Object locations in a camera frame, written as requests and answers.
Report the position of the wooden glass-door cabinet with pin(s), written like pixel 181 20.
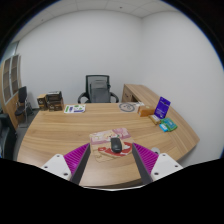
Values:
pixel 10 83

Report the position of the wooden side return desk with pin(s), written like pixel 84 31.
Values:
pixel 139 93

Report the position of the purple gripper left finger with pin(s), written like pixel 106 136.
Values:
pixel 71 165

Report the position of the small tan box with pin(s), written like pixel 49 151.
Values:
pixel 41 99

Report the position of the black visitor chair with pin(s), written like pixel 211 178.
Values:
pixel 23 106

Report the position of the round patterned coaster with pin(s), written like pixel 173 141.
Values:
pixel 126 107

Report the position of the black sofa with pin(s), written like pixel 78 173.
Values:
pixel 8 137

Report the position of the orange cardboard box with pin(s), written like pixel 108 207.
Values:
pixel 145 111

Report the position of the wooden office desk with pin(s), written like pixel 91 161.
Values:
pixel 52 133

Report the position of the dark brown box stack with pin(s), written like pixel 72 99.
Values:
pixel 54 100

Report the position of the desk cable grommet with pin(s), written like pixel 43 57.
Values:
pixel 155 150

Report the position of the purple standing card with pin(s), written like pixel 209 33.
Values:
pixel 162 108

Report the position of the green flat box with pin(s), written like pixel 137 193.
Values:
pixel 169 124

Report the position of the black computer mouse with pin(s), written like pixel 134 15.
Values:
pixel 116 145

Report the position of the blue small box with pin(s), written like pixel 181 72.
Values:
pixel 163 127

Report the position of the white green leaflet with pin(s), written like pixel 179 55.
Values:
pixel 77 108

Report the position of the colourful illustrated mouse pad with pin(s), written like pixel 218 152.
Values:
pixel 100 144

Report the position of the black mesh office chair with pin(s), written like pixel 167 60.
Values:
pixel 97 90

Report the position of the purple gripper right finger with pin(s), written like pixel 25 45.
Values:
pixel 153 166

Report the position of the small yellow box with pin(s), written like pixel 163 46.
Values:
pixel 155 119

